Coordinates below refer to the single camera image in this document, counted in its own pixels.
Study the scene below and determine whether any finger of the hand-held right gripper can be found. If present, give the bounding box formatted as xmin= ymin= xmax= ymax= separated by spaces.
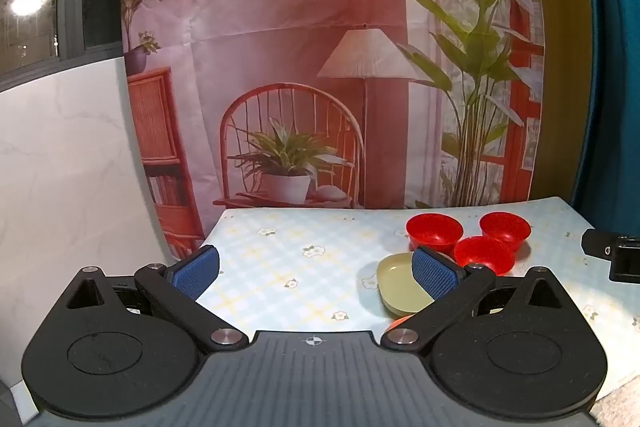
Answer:
xmin=582 ymin=229 xmax=640 ymax=261
xmin=608 ymin=243 xmax=640 ymax=284

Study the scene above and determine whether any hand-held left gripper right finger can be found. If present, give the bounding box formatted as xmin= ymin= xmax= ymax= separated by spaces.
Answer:
xmin=382 ymin=246 xmax=569 ymax=354

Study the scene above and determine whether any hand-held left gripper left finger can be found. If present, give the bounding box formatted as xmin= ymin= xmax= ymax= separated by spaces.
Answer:
xmin=65 ymin=246 xmax=249 ymax=354

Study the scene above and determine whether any red plastic bowl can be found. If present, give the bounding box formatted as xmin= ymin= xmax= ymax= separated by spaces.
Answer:
xmin=453 ymin=236 xmax=516 ymax=277
xmin=479 ymin=212 xmax=532 ymax=254
xmin=406 ymin=213 xmax=463 ymax=256

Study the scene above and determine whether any yellow-green plastic plate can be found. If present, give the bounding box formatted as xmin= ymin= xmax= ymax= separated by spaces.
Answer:
xmin=376 ymin=251 xmax=437 ymax=315

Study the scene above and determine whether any orange plastic plate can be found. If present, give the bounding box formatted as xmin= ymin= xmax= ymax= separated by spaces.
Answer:
xmin=387 ymin=314 xmax=417 ymax=334

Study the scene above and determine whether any floral plaid tablecloth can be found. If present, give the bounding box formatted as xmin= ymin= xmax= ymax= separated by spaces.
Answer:
xmin=196 ymin=196 xmax=640 ymax=427

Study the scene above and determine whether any teal curtain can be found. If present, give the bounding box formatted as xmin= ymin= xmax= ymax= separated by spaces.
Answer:
xmin=570 ymin=0 xmax=640 ymax=239

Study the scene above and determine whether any printed room backdrop cloth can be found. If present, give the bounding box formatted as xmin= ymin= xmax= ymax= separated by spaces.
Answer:
xmin=121 ymin=0 xmax=547 ymax=259

